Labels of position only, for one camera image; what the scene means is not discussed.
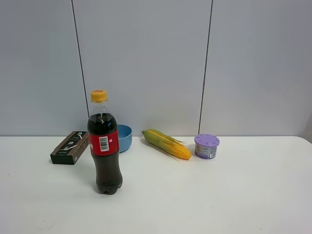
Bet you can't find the blue bowl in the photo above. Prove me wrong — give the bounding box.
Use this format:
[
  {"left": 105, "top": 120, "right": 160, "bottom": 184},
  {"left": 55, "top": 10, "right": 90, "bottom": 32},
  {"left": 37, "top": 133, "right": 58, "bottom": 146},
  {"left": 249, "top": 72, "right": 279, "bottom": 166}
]
[{"left": 117, "top": 124, "right": 132, "bottom": 153}]

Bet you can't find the cola bottle yellow cap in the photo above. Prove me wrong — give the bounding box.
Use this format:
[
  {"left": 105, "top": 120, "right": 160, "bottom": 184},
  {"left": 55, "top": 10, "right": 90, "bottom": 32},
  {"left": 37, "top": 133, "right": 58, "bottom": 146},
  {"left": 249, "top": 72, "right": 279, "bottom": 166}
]
[{"left": 87, "top": 90, "right": 123, "bottom": 195}]

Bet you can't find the toy corn cob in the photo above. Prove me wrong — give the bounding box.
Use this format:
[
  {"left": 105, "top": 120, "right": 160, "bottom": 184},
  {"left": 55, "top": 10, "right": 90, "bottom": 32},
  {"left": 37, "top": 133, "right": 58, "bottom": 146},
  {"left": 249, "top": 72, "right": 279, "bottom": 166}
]
[{"left": 142, "top": 129, "right": 192, "bottom": 160}]

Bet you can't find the purple lid air freshener can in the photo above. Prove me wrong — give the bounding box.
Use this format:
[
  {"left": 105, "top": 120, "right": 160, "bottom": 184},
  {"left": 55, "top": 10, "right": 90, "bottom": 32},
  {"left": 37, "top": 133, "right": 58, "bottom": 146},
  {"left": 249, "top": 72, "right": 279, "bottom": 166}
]
[{"left": 194, "top": 134, "right": 220, "bottom": 159}]

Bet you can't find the brown black coffee capsule box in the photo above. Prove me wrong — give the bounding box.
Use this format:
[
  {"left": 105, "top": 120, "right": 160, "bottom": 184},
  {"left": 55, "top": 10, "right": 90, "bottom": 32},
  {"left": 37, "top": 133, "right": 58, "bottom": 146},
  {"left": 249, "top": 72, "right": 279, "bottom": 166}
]
[{"left": 50, "top": 131, "right": 89, "bottom": 165}]

